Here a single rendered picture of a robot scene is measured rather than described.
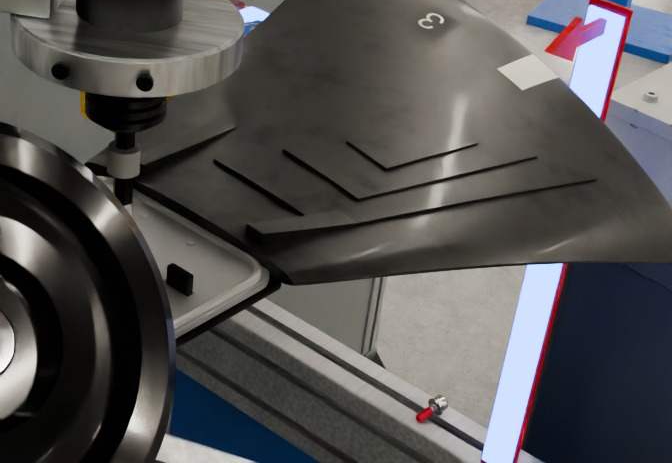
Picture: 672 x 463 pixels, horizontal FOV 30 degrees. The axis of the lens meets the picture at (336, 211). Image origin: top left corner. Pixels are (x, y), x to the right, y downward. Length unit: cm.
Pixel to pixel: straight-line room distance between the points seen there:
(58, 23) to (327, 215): 13
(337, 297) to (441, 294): 52
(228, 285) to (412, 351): 198
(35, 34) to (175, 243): 10
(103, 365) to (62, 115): 109
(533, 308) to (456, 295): 180
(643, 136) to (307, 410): 33
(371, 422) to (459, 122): 40
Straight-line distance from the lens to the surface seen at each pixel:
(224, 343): 97
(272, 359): 94
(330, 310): 208
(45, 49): 37
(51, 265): 34
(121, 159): 41
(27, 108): 139
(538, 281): 76
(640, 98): 101
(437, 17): 60
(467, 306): 254
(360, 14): 59
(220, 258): 43
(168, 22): 38
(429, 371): 235
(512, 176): 52
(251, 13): 90
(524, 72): 59
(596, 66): 70
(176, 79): 36
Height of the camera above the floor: 142
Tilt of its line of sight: 31 degrees down
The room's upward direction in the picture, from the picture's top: 8 degrees clockwise
